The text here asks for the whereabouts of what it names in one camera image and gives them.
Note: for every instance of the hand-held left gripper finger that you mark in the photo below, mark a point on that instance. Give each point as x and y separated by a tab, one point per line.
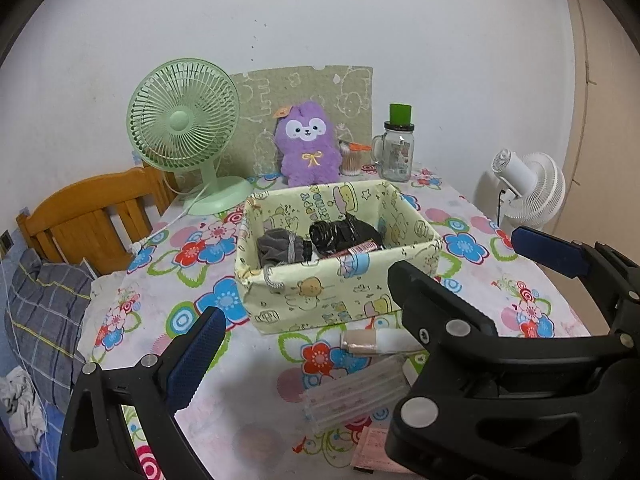
192	360

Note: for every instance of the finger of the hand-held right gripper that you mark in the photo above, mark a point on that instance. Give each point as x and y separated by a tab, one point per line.
450	310
547	250

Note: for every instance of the clear plastic pack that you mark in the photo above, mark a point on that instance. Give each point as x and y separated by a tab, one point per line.
350	390

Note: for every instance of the yellow printed fabric storage box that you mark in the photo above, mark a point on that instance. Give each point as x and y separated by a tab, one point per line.
310	305

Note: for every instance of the black sock bundle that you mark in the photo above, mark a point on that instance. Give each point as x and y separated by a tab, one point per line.
340	235

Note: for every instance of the grey sock bundle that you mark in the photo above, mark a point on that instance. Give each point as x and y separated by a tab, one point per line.
282	250

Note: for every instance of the pink pack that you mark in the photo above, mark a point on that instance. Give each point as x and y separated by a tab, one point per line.
370	452

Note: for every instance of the white floor fan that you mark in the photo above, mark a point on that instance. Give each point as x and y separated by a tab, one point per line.
540	195

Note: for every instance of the blue bed sheet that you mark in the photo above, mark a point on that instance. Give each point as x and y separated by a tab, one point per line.
52	412

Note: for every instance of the beige door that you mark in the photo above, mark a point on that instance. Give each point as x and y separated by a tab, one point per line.
610	110

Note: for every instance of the grey plaid pillow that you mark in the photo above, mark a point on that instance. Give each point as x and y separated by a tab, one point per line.
45	310

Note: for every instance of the glass jar mug green lid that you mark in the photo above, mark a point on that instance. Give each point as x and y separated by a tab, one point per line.
397	155

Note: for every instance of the crumpled white cloth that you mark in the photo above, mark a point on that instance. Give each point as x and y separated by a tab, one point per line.
20	405

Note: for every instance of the cotton swab jar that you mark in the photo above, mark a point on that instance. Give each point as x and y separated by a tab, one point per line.
351	160

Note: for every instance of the purple plush toy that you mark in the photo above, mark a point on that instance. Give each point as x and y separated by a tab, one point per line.
307	170

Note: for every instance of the green desk fan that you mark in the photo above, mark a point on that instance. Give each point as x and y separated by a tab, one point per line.
180	120

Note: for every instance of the green printed board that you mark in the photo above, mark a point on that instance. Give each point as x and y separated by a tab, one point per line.
350	90

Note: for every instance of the wall socket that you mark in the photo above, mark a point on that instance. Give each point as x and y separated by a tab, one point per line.
6	242

